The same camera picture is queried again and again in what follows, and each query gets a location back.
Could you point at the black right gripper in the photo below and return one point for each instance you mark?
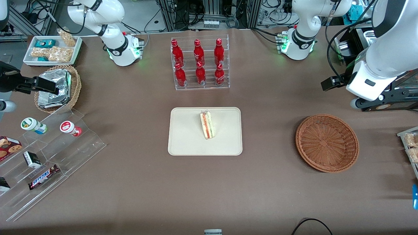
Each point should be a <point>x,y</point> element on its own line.
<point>9,79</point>

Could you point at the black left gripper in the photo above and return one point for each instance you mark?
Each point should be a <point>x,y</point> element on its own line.
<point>330,82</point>

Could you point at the triangle sandwich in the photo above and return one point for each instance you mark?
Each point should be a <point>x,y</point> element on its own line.
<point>207,125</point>

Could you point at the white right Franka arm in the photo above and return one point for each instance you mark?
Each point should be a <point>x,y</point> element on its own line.
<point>117,49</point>

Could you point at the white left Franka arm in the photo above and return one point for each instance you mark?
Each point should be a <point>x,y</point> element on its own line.
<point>385,55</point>

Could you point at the small tan wicker basket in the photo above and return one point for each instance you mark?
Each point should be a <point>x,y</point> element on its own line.
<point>75,88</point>

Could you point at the white rectangular snack tray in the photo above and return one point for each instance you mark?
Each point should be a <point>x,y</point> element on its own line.
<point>29,59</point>

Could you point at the large brown wicker basket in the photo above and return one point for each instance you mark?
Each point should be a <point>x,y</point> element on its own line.
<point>326,143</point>

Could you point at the cream plastic serving tray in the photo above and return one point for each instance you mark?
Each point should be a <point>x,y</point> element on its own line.
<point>183,137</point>

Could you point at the foil wrapped package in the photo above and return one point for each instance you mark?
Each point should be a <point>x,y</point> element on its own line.
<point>60,78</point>
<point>49,101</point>

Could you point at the small teal snack packet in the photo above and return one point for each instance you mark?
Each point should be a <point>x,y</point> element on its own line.
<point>42,59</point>

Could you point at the clear bag of puffed snacks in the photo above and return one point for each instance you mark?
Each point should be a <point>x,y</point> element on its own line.
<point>60,54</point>
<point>68,38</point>
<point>39,52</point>

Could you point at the green cap yogurt bottle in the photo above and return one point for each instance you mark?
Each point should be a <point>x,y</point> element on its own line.
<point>32,125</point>

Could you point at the red cap yogurt bottle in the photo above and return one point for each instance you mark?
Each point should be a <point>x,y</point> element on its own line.
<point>69,128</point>

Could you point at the steel warmer pan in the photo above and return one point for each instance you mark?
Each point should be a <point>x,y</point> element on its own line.
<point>365,35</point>

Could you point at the clear acrylic stepped display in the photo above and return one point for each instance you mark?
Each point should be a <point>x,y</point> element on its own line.
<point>78,153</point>

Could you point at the red cookie box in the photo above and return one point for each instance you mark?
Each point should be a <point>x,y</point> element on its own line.
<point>8,148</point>

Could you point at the small black white carton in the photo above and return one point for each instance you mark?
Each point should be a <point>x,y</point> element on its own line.
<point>31,160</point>

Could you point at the black food warmer cabinet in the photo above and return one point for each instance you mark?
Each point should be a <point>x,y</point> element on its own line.
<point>401,103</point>

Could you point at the teal cloth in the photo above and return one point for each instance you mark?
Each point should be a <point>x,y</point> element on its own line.
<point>359,13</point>

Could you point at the Snickers chocolate bar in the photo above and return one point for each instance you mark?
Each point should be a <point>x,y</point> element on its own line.
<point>43,177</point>

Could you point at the clear bag of fried snacks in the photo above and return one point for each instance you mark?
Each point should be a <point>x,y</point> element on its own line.
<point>412,139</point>
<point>413,155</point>

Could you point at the black snack box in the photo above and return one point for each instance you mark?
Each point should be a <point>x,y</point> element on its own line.
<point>4,184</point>

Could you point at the red cola bottle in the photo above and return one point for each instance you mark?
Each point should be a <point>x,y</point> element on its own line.
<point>219,76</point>
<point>180,76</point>
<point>219,52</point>
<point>198,53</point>
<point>200,75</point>
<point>177,54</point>

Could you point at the clear acrylic bottle rack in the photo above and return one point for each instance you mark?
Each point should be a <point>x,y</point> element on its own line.
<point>190,88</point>

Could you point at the blue plastic object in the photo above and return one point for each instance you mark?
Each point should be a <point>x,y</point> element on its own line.
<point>415,197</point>

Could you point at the grey device at table edge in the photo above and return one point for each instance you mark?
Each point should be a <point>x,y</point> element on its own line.
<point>213,232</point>

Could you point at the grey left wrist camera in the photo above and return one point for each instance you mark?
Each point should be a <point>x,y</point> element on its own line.
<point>354,103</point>

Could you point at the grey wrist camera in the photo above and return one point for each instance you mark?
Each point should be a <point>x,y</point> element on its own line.
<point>7,106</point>
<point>354,103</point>

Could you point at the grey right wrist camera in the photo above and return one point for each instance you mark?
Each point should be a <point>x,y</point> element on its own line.
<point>7,106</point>

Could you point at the aluminium frame rack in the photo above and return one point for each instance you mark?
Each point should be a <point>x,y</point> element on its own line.
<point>209,8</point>

